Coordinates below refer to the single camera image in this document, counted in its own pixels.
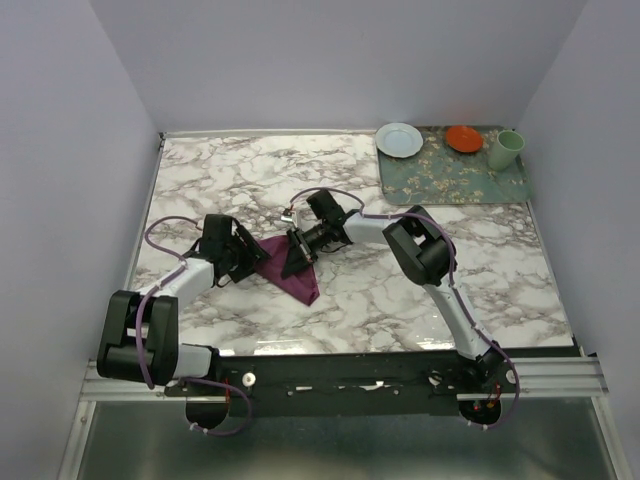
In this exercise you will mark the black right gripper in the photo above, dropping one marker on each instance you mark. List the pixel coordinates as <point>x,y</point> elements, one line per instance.
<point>299,254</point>

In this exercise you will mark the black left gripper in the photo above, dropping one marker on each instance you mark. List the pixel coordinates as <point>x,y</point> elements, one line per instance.
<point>250,259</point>

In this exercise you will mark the purple cloth napkin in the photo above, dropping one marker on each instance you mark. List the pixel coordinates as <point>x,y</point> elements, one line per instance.
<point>302,286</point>

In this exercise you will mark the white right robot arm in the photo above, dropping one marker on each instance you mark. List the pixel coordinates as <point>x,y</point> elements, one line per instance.
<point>425,254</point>

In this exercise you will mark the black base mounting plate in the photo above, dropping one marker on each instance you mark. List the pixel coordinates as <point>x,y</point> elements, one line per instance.
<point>437,382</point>

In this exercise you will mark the light blue plate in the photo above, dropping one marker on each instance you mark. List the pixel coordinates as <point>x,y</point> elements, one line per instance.
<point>398,140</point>

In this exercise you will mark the floral green tray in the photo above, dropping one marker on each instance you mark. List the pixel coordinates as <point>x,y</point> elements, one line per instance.
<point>439,175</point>

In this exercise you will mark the orange bowl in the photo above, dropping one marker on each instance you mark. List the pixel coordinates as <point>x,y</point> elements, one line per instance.
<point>464,139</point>

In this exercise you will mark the green cup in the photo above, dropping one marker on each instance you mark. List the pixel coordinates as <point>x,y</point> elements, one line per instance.
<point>505,149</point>

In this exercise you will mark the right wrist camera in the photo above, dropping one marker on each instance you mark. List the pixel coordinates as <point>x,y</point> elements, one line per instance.
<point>290,217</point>

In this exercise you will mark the aluminium frame rail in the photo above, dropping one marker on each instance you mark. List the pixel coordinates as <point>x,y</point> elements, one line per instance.
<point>560,377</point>

